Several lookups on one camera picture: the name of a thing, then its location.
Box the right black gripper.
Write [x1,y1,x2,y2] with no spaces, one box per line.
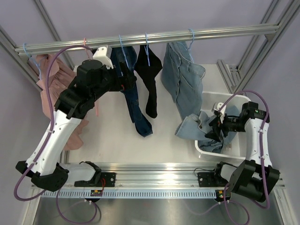
[205,112,246,143]

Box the light blue denim skirt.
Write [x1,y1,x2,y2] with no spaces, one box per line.
[175,111,236,153]

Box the dark blue denim skirt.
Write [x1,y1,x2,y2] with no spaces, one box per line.
[110,46,153,137]

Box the light blue wire hanger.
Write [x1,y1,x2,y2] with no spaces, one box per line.
[119,35,129,68]

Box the pink wire hanger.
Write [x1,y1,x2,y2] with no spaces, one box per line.
[83,38,99,117]

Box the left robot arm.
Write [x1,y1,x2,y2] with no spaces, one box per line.
[15,60,137,192]

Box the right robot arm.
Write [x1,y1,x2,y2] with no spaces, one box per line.
[206,101,280,203]

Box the blue hanger of pale denim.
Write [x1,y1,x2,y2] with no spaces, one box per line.
[181,28,207,78]

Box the blue hanger of pink dress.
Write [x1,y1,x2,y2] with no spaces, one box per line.
[22,43,47,80]

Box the black garment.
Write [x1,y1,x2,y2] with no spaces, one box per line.
[135,45,163,119]

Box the white plastic basket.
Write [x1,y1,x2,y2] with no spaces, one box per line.
[195,91,246,165]

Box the pale blue denim garment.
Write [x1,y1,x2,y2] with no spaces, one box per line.
[161,42,206,119]

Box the pink ruffled dress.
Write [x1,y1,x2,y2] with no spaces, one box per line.
[35,53,90,151]

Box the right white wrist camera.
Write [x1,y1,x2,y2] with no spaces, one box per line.
[211,102,226,117]

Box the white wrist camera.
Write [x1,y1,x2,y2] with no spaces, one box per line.
[92,45,114,69]
[211,102,226,117]

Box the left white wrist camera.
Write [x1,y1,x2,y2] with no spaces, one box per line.
[92,45,114,69]

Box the aluminium frame right post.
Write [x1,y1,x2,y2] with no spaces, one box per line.
[217,0,300,93]

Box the aluminium frame post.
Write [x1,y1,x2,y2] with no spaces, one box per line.
[0,0,62,91]
[217,0,300,93]

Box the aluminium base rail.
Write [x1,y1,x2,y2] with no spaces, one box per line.
[31,163,285,189]

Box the aluminium hanging rail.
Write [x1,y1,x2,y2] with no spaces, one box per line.
[15,23,279,56]

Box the white slotted cable duct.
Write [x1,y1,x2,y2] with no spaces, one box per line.
[43,188,216,199]

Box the aluminium frame left post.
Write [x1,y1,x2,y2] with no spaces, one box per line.
[0,0,62,91]

